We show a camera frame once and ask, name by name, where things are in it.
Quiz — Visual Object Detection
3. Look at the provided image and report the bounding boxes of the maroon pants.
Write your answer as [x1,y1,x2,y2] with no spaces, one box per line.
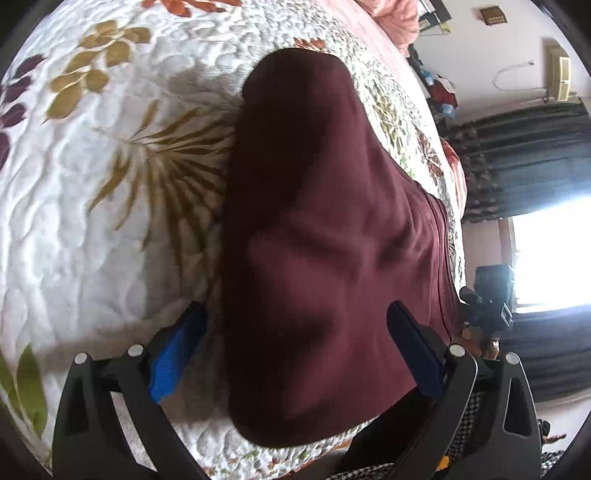
[221,49,460,448]

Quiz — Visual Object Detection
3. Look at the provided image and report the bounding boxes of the checkered garment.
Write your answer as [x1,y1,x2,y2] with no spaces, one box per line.
[331,392,565,479]

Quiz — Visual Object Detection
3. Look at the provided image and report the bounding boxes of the dark window curtain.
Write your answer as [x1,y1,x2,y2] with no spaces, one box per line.
[445,102,590,402]

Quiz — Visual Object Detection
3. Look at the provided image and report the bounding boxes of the pink crumpled blanket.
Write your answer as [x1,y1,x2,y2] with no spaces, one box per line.
[358,0,420,57]

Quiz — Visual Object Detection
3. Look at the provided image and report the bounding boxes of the white floral quilt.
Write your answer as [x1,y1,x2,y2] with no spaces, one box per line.
[1,1,466,474]

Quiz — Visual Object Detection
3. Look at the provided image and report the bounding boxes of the wall air conditioner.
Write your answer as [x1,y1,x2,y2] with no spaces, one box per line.
[546,45,572,102]

